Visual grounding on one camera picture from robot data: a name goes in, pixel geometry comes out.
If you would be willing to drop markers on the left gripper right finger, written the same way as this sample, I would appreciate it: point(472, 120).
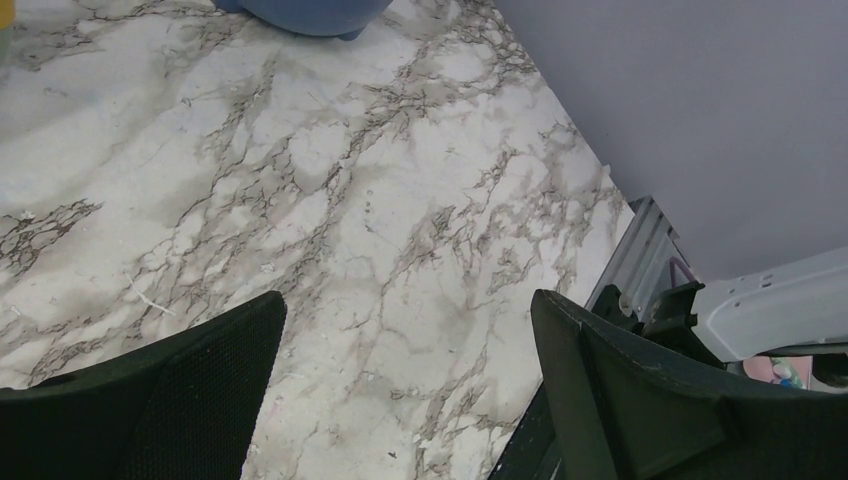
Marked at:
point(624, 407)

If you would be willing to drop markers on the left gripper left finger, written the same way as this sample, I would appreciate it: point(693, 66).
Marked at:
point(184, 407)

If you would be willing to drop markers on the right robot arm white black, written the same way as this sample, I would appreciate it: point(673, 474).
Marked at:
point(786, 325)

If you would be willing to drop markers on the blue plastic bin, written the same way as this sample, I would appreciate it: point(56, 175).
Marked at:
point(343, 19)

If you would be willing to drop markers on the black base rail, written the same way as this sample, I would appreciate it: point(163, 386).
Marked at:
point(531, 452)

